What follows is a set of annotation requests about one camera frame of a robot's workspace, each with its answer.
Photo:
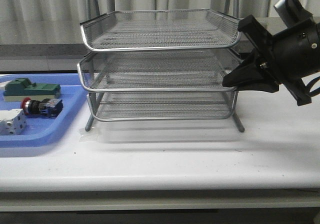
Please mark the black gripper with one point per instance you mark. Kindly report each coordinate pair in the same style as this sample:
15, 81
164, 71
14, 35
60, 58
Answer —
284, 59

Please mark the red emergency push button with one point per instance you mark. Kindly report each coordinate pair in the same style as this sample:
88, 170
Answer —
48, 107

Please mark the silver mesh tray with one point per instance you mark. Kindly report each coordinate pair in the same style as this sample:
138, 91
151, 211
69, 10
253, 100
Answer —
146, 30
152, 71
149, 106

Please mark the silver mesh top tray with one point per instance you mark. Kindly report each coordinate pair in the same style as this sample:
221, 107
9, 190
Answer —
146, 30

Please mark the silver mesh bottom tray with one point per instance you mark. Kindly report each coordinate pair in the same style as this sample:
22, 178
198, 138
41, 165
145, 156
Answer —
149, 106

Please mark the clear tape strip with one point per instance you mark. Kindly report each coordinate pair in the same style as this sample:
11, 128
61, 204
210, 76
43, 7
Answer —
89, 136

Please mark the blue plastic tray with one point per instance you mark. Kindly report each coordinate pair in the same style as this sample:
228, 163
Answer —
41, 130

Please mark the grey stone counter ledge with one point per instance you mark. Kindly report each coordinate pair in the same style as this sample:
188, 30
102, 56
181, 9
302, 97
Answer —
41, 38

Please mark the white circuit breaker block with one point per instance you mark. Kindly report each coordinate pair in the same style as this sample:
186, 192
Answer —
12, 122

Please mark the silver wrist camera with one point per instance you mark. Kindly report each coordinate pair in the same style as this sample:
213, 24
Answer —
291, 12

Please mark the green and beige switch block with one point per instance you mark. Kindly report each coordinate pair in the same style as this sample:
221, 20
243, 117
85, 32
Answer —
18, 89

